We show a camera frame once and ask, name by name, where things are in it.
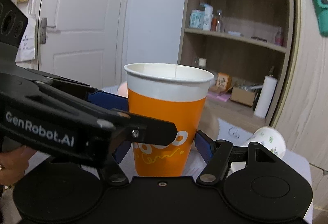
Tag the orange floral box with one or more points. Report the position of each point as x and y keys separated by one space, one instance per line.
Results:
x=223 y=82

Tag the teal fabric pouch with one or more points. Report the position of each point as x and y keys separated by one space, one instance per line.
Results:
x=321 y=10

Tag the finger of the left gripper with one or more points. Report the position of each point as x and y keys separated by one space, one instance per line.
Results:
x=141 y=129
x=108 y=101

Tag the wooden wardrobe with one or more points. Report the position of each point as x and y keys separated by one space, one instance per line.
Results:
x=302 y=115

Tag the white paper towel roll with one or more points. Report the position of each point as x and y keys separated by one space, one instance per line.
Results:
x=266 y=96

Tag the small cardboard box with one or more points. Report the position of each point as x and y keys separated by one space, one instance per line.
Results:
x=242 y=96

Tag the clear bottle beige cap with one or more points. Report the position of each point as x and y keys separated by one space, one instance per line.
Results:
x=201 y=63

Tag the pink plastic cup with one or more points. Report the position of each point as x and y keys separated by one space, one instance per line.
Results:
x=123 y=90

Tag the pink glass bottle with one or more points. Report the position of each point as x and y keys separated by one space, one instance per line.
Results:
x=279 y=37

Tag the white patterned tablecloth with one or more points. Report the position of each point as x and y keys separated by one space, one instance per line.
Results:
x=259 y=188

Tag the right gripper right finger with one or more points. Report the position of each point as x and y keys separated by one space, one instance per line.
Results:
x=216 y=154

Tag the door handle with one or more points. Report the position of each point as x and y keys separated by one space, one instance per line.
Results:
x=43 y=30

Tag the teal round container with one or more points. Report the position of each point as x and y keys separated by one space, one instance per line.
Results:
x=197 y=19

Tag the wooden shelf unit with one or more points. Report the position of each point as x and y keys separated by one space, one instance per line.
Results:
x=243 y=47

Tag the person's left hand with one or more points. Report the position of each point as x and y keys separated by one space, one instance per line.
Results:
x=14 y=163

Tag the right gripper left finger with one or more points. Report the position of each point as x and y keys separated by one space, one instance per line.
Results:
x=110 y=171

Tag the white floral paper cup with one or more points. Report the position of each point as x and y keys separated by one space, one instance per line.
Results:
x=269 y=138

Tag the pink flat box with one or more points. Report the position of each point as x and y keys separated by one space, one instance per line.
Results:
x=224 y=97

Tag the white lotion bottle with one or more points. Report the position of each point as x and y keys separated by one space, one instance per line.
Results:
x=208 y=11

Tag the white door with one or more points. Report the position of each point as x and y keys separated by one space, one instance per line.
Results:
x=83 y=46

